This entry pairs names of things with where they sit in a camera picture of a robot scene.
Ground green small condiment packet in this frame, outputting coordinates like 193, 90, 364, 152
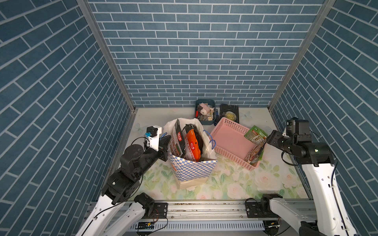
244, 125, 268, 145

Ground orange red condiment packet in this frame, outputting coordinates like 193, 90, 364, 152
186, 128, 201, 162

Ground blue checkered paper bag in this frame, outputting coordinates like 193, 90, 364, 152
163, 118, 217, 189

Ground pink plastic basket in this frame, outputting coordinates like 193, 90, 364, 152
211, 117, 262, 171

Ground purple black condiment packet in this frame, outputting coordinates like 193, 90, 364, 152
183, 124, 200, 162

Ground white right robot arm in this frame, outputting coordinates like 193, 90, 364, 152
260, 118, 357, 236

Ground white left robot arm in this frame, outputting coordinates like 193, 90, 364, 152
77, 135, 171, 236

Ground teal storage bin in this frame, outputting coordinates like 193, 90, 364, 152
195, 98, 216, 125

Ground black moon book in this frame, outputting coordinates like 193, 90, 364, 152
220, 104, 239, 123

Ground pink tape roll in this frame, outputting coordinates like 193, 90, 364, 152
197, 103, 211, 116

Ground left green circuit board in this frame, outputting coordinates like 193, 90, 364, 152
136, 222, 155, 232

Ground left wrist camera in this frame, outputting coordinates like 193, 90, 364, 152
145, 125, 162, 151

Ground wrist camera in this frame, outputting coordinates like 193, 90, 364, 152
145, 125, 162, 151
285, 117, 299, 137

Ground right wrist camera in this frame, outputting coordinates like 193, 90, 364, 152
285, 117, 299, 137

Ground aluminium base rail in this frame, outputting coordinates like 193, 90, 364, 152
88, 199, 328, 236

